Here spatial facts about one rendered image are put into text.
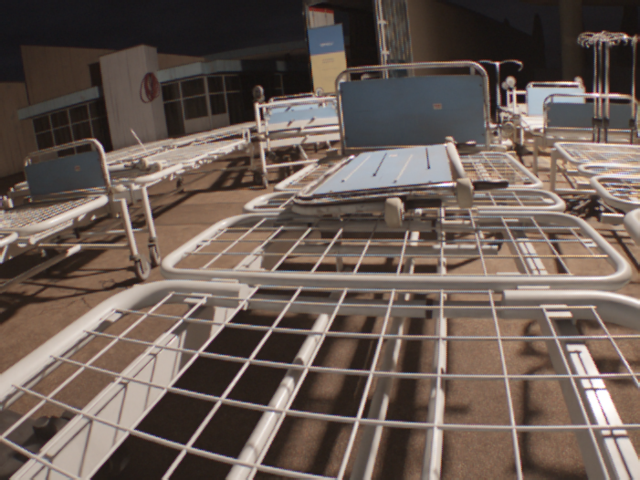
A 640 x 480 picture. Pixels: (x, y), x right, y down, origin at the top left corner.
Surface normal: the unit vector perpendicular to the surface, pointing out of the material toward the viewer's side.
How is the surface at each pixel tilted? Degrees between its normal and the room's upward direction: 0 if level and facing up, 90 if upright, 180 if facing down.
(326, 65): 90
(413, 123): 90
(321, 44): 90
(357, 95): 90
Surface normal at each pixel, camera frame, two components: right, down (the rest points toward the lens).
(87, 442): 0.95, 0.00
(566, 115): -0.44, 0.35
